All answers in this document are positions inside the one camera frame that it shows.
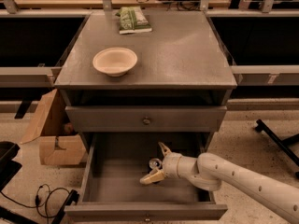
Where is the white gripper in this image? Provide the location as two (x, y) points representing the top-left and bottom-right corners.
(140, 142), (198, 185)

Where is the grey drawer cabinet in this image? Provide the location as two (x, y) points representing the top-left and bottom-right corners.
(55, 10), (236, 146)

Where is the brown cardboard box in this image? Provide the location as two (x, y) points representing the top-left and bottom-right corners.
(21, 89), (86, 165)

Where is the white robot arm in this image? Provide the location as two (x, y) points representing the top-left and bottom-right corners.
(140, 142), (299, 224)

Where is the open grey middle drawer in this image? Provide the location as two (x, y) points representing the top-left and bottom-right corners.
(65, 133), (227, 222)

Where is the closed grey top drawer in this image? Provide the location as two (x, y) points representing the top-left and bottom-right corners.
(65, 105), (227, 133)

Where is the black stand leg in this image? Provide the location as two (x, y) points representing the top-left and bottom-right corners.
(255, 119), (299, 166)

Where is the white paper bowl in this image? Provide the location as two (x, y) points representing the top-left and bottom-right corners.
(93, 48), (137, 77)

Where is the black bin at left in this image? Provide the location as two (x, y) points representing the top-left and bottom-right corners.
(0, 141), (21, 191)

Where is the green chip bag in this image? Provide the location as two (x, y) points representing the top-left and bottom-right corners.
(116, 7), (152, 35)

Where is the dark blue pepsi can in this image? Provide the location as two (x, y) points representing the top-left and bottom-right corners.
(149, 158), (163, 169)

